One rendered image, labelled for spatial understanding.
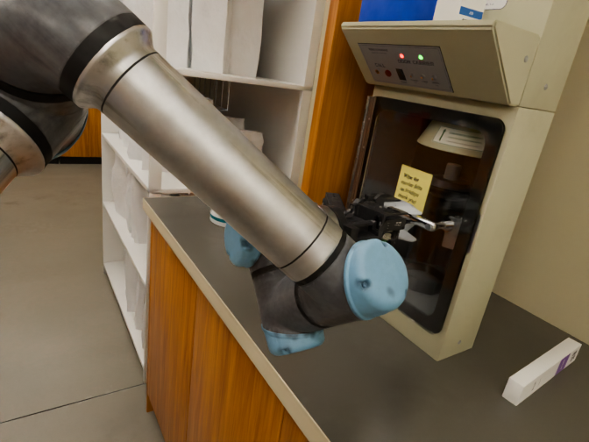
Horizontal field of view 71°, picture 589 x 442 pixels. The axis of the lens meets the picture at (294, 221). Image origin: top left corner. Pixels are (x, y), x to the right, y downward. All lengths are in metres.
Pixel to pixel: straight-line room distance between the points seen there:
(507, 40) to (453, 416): 0.56
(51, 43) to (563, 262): 1.08
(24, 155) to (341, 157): 0.67
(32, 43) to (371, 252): 0.34
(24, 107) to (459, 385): 0.75
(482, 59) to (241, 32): 1.38
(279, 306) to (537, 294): 0.84
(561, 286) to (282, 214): 0.90
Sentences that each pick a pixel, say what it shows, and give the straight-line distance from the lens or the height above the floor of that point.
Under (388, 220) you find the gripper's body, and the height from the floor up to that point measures 1.22.
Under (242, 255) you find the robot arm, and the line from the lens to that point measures 0.52.
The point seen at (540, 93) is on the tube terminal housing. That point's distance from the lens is 0.76.
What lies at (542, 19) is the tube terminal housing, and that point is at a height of 1.53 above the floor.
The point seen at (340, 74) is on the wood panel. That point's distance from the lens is 0.93.
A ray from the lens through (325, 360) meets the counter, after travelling 0.77.
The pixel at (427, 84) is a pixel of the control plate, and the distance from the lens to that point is 0.78.
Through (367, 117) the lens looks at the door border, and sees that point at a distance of 0.91.
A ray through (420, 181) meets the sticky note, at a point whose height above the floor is 1.25.
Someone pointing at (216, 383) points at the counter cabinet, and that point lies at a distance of 1.10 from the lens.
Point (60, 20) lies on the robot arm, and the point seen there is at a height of 1.42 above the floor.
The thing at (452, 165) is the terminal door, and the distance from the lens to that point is 0.76.
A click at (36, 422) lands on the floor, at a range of 2.04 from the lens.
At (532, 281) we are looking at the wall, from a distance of 1.21.
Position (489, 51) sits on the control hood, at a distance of 0.66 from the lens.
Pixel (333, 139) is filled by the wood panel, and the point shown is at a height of 1.28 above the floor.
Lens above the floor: 1.41
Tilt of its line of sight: 20 degrees down
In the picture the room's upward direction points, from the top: 9 degrees clockwise
